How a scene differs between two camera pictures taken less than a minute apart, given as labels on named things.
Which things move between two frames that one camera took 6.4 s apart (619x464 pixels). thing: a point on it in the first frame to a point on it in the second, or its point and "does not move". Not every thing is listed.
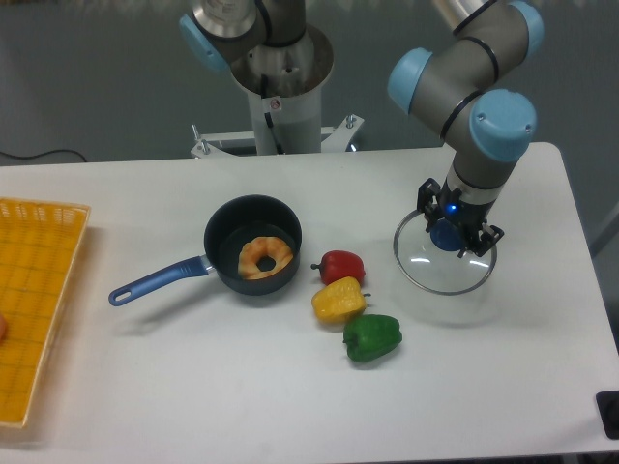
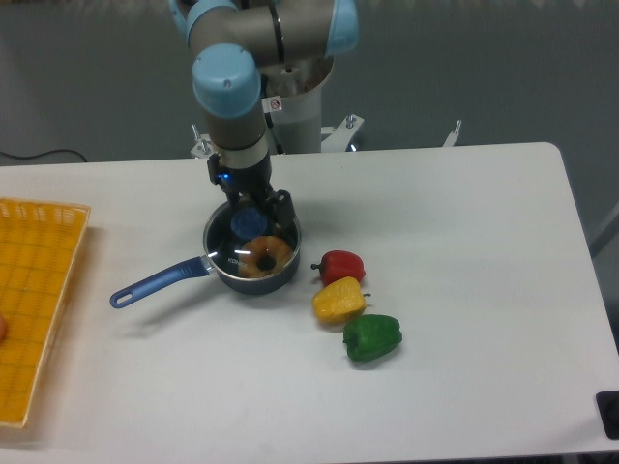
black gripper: x=471 y=217 to x=254 y=182
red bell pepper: x=338 y=264 does not move
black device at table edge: x=607 y=403 does not move
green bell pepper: x=368 y=336 does not move
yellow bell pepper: x=338 y=301 does not move
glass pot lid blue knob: x=446 y=236 to x=244 y=243
